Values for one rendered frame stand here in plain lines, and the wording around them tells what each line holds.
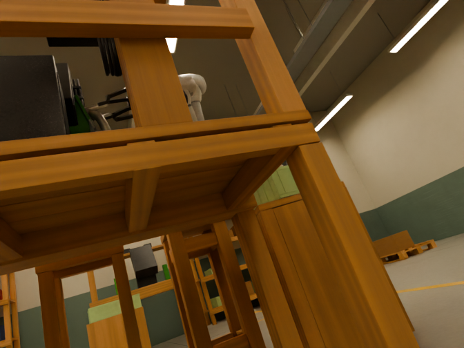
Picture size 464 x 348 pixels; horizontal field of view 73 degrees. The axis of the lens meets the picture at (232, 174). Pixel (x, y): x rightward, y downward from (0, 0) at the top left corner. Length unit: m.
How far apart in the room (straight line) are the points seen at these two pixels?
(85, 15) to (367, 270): 1.01
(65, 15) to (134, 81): 0.24
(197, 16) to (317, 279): 1.25
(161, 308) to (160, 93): 5.96
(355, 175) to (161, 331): 6.53
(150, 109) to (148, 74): 0.12
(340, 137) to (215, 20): 9.23
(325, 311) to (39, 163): 1.33
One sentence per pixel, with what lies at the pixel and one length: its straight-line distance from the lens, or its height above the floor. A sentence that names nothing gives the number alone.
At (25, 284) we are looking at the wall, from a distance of 6.85.
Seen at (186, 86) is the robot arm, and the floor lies 1.25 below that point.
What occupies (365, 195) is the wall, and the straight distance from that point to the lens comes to 9.67.
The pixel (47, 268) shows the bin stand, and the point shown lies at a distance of 1.52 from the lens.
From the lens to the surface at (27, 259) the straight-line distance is 1.32.
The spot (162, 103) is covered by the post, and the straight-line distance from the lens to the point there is 0.89.
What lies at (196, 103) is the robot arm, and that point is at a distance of 1.91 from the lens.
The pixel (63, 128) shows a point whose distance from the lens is 0.98.
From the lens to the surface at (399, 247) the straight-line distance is 6.32.
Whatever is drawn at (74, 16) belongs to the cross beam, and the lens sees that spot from 1.01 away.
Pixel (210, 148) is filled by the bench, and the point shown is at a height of 0.79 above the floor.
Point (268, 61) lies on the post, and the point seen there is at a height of 1.08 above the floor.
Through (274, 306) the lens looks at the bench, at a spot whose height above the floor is 0.32.
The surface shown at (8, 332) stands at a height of 0.93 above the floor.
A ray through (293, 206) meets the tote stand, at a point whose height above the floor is 0.73.
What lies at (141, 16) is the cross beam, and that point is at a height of 1.21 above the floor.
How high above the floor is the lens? 0.43
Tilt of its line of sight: 20 degrees up
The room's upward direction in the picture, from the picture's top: 19 degrees counter-clockwise
